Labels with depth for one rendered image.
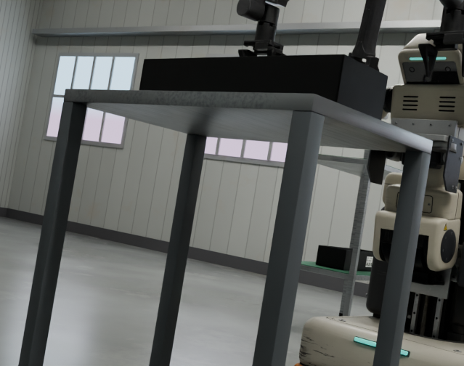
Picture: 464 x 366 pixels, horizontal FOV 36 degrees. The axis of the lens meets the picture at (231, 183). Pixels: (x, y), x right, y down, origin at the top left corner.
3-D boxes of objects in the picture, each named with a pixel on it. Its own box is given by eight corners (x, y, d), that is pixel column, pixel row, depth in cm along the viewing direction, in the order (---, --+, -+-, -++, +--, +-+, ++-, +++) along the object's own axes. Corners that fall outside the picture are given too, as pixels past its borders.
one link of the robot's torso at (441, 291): (409, 290, 245) (420, 218, 246) (491, 307, 226) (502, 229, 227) (370, 288, 225) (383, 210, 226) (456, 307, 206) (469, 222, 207)
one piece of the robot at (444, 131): (384, 186, 236) (393, 121, 237) (464, 195, 218) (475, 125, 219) (359, 179, 224) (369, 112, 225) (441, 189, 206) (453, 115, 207)
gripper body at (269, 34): (269, 46, 201) (274, 20, 201) (242, 46, 207) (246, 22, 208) (283, 52, 205) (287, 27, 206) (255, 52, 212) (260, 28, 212)
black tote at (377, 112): (380, 128, 148) (388, 75, 149) (335, 112, 135) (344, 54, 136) (186, 118, 186) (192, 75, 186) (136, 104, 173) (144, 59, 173)
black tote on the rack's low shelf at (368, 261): (343, 270, 389) (346, 250, 389) (315, 264, 398) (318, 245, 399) (383, 271, 436) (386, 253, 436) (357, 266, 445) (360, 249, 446)
